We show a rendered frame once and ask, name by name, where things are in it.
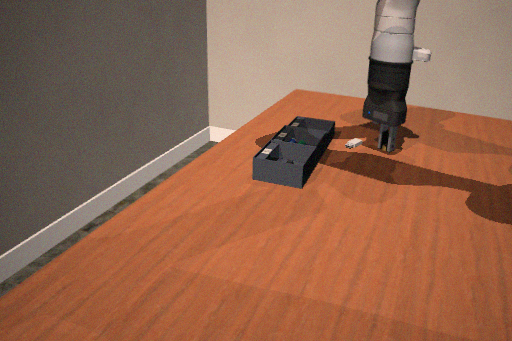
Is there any grey usb stick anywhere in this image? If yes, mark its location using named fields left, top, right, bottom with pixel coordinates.
left=345, top=138, right=363, bottom=148

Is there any dark grey rack of three bins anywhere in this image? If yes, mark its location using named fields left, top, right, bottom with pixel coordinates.
left=252, top=116, right=335, bottom=189

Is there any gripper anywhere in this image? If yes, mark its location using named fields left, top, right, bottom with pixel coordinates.
left=362, top=30, right=431, bottom=152

